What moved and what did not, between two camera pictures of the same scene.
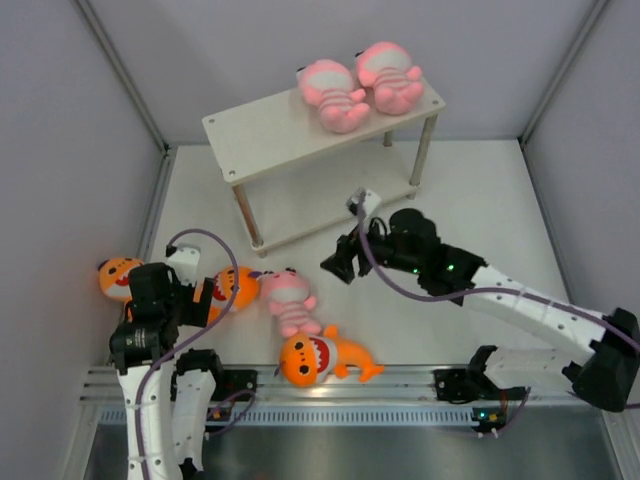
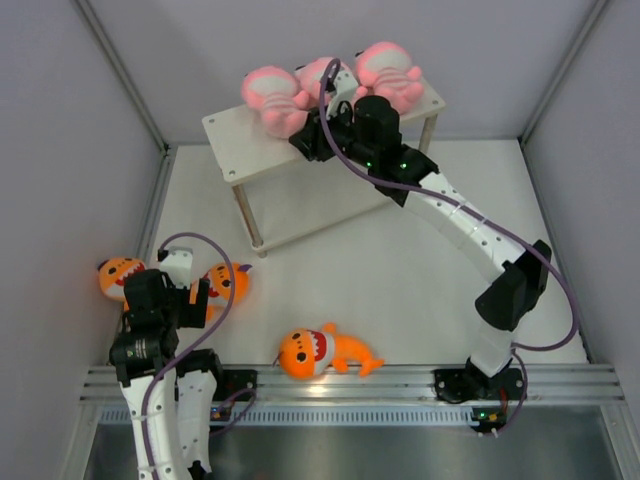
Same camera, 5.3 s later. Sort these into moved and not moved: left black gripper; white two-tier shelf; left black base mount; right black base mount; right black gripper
Moved: right black gripper
Not moved: right black base mount; left black gripper; white two-tier shelf; left black base mount
